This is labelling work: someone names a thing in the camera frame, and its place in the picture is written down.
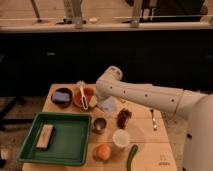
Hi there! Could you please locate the green cucumber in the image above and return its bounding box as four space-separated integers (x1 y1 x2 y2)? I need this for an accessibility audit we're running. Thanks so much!
126 144 138 171

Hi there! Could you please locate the silver fork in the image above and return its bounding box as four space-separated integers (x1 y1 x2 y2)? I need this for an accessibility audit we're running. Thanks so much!
150 109 157 131

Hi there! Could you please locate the orange fruit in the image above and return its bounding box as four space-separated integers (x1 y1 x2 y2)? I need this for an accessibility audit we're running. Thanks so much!
96 144 111 161

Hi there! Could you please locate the blue sponge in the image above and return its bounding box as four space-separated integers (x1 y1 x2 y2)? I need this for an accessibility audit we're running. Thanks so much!
52 91 70 103

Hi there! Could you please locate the wooden block sponge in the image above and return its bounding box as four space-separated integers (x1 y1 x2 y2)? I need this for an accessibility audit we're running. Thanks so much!
36 124 54 149

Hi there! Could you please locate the grey cloth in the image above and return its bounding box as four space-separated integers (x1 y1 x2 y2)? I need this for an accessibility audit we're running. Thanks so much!
97 97 116 114

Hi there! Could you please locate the orange bowl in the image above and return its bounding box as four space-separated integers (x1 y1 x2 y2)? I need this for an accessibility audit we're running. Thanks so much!
73 88 96 108

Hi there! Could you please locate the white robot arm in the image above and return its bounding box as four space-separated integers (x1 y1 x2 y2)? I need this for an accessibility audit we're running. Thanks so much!
95 66 213 171

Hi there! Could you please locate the dark brown bowl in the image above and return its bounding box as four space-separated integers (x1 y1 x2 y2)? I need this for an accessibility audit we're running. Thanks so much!
51 88 72 108

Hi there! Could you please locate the green plastic tray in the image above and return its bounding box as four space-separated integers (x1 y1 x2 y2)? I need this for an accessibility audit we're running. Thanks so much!
17 112 91 167

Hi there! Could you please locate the small metal cup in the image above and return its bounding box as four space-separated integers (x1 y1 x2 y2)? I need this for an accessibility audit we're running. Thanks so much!
93 118 107 134

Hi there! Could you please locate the white round cup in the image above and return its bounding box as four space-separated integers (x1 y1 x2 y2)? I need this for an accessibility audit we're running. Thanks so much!
112 129 130 149

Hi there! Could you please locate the black office chair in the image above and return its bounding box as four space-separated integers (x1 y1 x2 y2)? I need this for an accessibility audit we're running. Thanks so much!
0 53 33 131

